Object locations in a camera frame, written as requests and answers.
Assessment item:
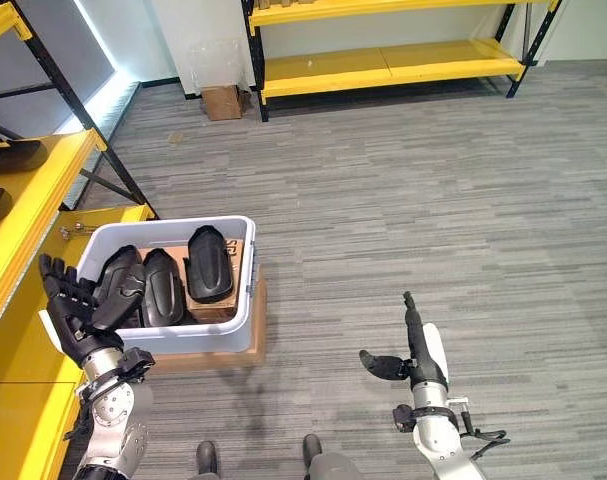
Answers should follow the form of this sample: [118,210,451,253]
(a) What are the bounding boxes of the white plastic box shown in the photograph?
[38,215,260,356]

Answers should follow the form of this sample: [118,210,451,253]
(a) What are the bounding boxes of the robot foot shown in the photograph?
[194,440,220,476]
[301,433,324,474]

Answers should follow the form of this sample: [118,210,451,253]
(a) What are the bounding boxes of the small brown cardboard box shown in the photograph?
[201,84,244,122]

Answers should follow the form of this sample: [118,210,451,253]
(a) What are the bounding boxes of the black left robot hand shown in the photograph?
[38,253,147,369]

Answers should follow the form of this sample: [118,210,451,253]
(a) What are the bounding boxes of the yellow shelf rack with parts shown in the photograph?
[0,0,160,480]

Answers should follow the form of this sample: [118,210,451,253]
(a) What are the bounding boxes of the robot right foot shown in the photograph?
[301,433,324,474]

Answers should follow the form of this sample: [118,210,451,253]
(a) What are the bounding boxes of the metal bolts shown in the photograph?
[58,223,95,239]

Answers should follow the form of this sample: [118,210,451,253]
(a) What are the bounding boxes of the clear plastic bag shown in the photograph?
[188,39,244,99]

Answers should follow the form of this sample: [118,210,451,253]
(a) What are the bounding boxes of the flat brown cardboard base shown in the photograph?
[150,264,268,372]

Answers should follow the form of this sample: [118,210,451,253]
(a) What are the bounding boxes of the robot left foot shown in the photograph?
[194,440,220,476]

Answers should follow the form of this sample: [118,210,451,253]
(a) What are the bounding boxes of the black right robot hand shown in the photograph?
[358,291,450,390]

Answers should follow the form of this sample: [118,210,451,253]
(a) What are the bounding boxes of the black sole-shaped part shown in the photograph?
[183,225,234,304]
[91,245,144,331]
[140,248,186,328]

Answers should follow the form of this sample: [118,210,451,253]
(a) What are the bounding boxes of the yellow empty shelf rack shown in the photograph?
[241,0,564,123]

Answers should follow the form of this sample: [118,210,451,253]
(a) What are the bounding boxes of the brown items on shelf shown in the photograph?
[255,0,329,10]

